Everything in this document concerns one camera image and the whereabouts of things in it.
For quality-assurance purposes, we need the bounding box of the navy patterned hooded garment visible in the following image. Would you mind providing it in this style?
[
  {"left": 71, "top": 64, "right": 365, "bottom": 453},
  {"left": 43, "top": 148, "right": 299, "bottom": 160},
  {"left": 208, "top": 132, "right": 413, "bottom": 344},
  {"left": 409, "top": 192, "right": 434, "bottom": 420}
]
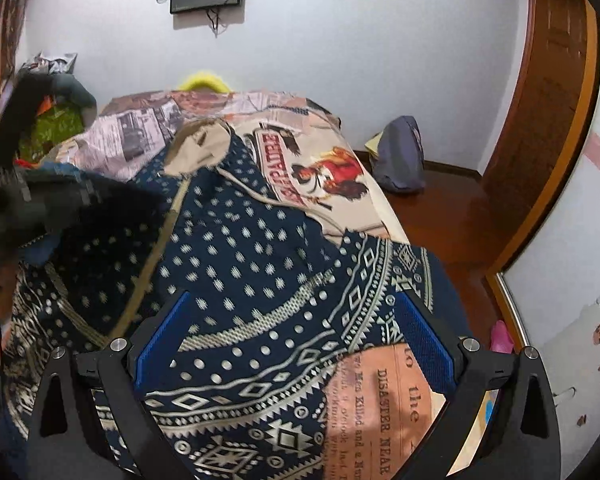
[{"left": 0, "top": 136, "right": 469, "bottom": 479}]

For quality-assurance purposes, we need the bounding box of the green patterned covered box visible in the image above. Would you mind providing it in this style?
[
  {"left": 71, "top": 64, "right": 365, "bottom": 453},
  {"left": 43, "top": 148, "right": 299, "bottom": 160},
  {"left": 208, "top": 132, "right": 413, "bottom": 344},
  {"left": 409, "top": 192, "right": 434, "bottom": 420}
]
[{"left": 18, "top": 103, "right": 84, "bottom": 164}]

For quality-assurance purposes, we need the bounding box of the dark grey cloth bundle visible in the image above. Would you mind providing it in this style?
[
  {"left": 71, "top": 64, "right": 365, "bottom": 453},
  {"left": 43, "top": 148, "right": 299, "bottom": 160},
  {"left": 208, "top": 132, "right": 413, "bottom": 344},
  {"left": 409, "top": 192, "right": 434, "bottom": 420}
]
[{"left": 50, "top": 73, "right": 97, "bottom": 129}]

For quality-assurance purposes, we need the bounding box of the newspaper print bed cover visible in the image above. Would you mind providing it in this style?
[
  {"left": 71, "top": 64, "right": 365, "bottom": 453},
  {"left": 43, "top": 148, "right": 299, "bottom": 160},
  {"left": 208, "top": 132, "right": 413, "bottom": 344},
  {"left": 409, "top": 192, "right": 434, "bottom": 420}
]
[{"left": 58, "top": 95, "right": 443, "bottom": 479}]

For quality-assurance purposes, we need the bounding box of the pile of bags and papers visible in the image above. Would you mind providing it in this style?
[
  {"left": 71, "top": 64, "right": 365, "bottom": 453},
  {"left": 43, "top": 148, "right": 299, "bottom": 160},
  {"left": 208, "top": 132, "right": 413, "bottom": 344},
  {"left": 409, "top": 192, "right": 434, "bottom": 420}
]
[{"left": 18, "top": 52, "right": 78, "bottom": 75}]

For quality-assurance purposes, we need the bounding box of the wooden door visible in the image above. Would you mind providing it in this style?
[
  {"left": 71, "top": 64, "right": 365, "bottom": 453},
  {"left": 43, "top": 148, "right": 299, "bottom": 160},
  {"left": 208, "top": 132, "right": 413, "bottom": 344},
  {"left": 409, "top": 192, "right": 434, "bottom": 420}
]
[{"left": 482, "top": 0, "right": 600, "bottom": 274}]

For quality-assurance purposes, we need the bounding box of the grey blue bag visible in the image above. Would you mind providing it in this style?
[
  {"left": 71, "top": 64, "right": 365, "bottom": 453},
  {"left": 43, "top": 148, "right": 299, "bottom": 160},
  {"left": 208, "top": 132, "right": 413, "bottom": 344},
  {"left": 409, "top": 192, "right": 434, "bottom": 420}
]
[{"left": 372, "top": 116, "right": 425, "bottom": 194}]

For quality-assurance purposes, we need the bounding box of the yellow curved bed rail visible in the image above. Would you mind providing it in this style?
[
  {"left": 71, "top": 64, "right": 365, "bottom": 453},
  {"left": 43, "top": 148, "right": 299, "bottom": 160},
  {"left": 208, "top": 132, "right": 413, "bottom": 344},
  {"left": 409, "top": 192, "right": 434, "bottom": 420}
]
[{"left": 178, "top": 72, "right": 232, "bottom": 93}]

